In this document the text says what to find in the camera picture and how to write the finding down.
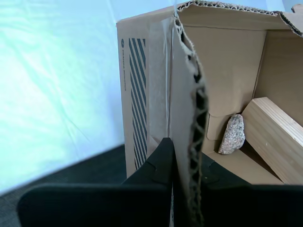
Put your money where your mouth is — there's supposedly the brown cardboard box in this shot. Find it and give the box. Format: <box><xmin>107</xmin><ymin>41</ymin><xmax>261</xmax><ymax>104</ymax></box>
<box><xmin>116</xmin><ymin>0</ymin><xmax>303</xmax><ymax>227</ymax></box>

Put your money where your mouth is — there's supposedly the speckled beige rock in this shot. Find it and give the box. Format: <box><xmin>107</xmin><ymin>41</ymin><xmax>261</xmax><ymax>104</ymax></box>
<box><xmin>218</xmin><ymin>113</ymin><xmax>246</xmax><ymax>156</ymax></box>

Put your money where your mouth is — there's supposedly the translucent white plastic sheet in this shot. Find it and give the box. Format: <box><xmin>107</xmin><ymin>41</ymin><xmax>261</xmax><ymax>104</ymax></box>
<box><xmin>0</xmin><ymin>0</ymin><xmax>303</xmax><ymax>197</ymax></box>

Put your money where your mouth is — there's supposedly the light wooden block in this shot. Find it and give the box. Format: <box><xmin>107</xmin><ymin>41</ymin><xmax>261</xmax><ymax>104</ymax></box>
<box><xmin>240</xmin><ymin>96</ymin><xmax>303</xmax><ymax>185</ymax></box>

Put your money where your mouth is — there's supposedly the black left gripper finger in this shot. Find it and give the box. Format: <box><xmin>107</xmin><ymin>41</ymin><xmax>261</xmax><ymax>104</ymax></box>
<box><xmin>18</xmin><ymin>137</ymin><xmax>176</xmax><ymax>227</ymax></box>
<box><xmin>200</xmin><ymin>153</ymin><xmax>303</xmax><ymax>227</ymax></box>

